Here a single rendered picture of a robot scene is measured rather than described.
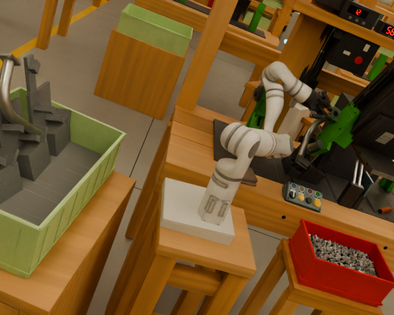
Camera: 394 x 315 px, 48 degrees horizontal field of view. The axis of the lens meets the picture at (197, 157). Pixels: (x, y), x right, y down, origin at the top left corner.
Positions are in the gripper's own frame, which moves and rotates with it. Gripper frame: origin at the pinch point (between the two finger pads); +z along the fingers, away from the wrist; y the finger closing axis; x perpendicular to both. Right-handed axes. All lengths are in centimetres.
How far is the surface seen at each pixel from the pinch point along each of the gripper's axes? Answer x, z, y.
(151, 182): 82, -36, -46
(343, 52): -3.0, -7.6, 27.0
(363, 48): -7.5, -1.6, 31.5
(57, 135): 5, -89, -67
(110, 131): 7, -75, -55
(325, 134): 2.9, 3.2, -7.6
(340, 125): -5.2, 3.2, -5.2
